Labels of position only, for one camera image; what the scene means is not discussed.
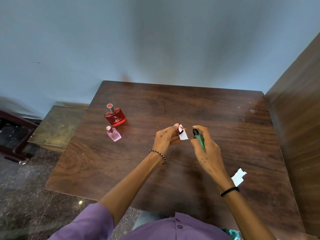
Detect person's left hand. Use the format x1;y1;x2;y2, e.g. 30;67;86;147
149;123;182;161

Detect person's right hand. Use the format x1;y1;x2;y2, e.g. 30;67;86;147
191;125;235;192

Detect green spray bottle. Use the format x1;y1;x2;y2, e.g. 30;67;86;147
192;129;206;151

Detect white paper strip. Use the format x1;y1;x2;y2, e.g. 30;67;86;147
178;124;189;141

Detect person's right forearm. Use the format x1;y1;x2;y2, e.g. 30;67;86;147
220;184;277;240

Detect person's left forearm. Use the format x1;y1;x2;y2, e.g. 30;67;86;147
99;151;167;228

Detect torn white paper piece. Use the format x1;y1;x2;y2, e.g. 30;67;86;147
231;168;248;187

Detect black wrist band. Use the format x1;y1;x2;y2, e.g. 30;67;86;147
220;186;240;197

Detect pink perfume bottle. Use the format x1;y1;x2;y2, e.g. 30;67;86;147
106;126;122;142

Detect red perfume bottle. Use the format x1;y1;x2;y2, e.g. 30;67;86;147
104;103;127;127

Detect grey trousers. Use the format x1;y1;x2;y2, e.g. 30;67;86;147
132;210;170;230

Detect purple shirt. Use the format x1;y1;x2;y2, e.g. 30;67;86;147
47;203;233;240

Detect teal patterned cloth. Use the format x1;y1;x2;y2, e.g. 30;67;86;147
221;228;243;240

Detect brown wooden cabinet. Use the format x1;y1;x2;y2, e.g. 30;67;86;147
264;32;320;236

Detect olive wooden bench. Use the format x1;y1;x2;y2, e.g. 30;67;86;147
28;105;89;153

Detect black beaded bracelet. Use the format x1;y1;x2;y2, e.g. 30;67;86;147
149;149;167;165

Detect dark red chair frame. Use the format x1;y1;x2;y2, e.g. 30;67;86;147
0;107;39;165

